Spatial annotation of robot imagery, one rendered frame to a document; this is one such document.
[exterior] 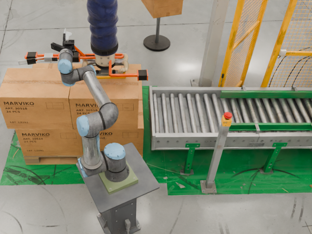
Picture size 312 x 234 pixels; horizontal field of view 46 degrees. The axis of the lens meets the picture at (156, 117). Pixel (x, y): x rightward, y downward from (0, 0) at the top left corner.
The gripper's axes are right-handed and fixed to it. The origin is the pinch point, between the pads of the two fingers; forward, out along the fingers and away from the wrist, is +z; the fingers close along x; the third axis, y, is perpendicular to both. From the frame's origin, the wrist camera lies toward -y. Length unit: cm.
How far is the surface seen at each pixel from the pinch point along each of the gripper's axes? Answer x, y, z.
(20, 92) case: -63, -46, 12
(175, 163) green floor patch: -158, 96, 0
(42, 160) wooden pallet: -156, -43, 8
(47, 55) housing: -32.0, -20.1, 20.6
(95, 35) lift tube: -7.5, 21.1, 13.4
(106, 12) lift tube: 13.7, 30.1, 10.7
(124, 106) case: -72, 43, 1
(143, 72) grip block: -31, 58, -4
